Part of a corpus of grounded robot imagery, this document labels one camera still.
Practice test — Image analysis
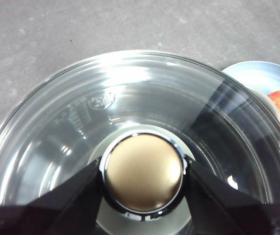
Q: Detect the glass lid with round knob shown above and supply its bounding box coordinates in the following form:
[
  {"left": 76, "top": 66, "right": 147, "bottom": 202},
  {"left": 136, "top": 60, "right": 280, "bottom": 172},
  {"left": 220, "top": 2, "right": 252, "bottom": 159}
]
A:
[{"left": 0, "top": 49, "right": 280, "bottom": 235}]

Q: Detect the blue round plate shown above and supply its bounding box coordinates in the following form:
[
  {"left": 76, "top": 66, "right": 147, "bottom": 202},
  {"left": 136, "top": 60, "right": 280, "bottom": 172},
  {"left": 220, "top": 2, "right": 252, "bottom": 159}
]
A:
[{"left": 221, "top": 60, "right": 280, "bottom": 98}]

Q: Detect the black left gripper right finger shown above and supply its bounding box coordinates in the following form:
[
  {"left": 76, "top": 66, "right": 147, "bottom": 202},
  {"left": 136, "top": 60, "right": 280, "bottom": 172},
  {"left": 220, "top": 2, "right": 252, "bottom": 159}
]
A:
[{"left": 184, "top": 160, "right": 280, "bottom": 235}]

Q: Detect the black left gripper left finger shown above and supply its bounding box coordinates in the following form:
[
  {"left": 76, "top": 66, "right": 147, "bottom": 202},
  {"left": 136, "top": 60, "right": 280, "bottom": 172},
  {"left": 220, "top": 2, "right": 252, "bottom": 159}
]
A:
[{"left": 0, "top": 162, "right": 104, "bottom": 235}]

